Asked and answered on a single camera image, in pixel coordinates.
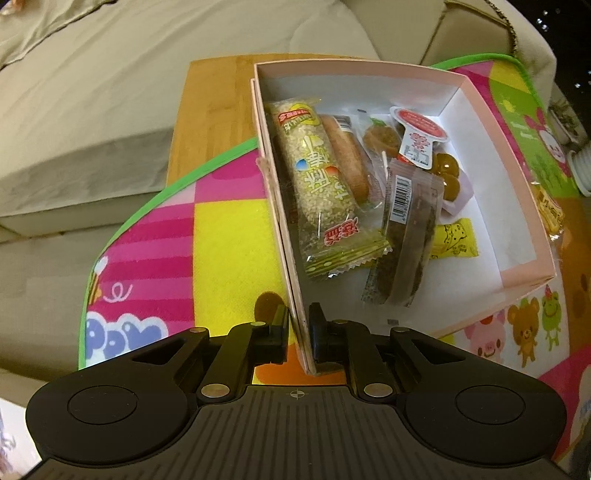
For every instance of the white ribbed container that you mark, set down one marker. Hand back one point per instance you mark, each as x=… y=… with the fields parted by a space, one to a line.
x=581 y=173

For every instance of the brown bread roll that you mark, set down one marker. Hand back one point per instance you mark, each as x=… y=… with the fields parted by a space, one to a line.
x=348 y=157

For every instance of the clear snack packet outside box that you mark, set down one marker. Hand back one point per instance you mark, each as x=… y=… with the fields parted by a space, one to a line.
x=549 y=214

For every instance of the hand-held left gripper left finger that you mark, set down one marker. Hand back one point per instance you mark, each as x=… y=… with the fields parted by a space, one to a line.
x=276 y=334

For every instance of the small green plant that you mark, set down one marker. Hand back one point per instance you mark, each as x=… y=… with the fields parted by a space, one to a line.
x=565 y=120

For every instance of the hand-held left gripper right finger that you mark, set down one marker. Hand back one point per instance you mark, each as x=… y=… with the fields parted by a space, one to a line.
x=318 y=334

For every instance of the sesame stick packet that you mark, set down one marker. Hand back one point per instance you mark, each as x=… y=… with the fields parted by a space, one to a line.
x=318 y=184

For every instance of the jelly cup with red lid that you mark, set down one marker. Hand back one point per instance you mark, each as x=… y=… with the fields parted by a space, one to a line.
x=418 y=127

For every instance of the clear packet of dark snack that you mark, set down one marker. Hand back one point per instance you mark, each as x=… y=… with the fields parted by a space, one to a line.
x=406 y=240

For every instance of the cookie lollipop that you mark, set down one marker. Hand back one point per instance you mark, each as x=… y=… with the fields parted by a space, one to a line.
x=378 y=138

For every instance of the yellow snack bar packet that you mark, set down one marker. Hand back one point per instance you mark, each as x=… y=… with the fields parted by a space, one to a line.
x=455 y=237

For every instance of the pink cardboard box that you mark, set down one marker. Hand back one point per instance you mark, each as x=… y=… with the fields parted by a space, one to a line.
x=480 y=221

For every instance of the pink snack packet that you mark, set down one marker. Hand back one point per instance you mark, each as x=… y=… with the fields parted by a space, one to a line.
x=448 y=170

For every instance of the colourful cartoon play mat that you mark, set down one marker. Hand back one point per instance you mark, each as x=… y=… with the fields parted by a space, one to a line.
x=221 y=230

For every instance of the beige sofa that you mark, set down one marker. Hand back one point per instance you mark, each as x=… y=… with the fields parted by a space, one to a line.
x=115 y=69

